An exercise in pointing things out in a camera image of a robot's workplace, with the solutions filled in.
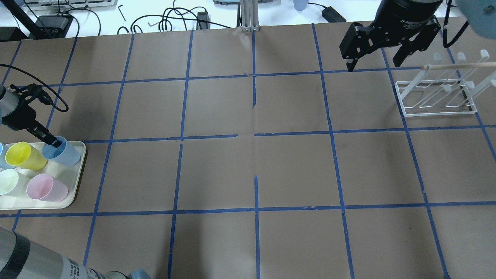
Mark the black power brick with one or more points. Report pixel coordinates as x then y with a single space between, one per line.
203 22

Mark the aluminium frame post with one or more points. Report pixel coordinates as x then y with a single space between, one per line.
249 15

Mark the cream plastic tray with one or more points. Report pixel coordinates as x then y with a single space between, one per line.
69 175

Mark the blue plastic cup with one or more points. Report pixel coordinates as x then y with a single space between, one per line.
65 154

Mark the blue cup on desk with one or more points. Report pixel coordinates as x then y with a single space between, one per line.
300 5

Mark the white wire cup rack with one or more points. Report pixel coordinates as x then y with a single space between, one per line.
447 89

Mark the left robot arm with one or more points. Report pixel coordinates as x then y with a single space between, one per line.
20 257

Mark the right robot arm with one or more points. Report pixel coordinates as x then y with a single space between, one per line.
480 15

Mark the pale green plastic cup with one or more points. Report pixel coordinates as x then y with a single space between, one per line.
13 183

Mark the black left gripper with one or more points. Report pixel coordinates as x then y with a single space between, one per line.
18 116

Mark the pink plastic cup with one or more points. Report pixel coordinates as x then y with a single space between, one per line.
44 187

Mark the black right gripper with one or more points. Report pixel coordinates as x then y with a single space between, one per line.
407 15

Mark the black power adapter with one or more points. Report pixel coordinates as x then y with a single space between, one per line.
331 15

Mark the light blue cup at edge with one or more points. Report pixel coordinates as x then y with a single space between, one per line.
3 152

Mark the yellow plastic cup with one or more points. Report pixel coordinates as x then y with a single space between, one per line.
25 156

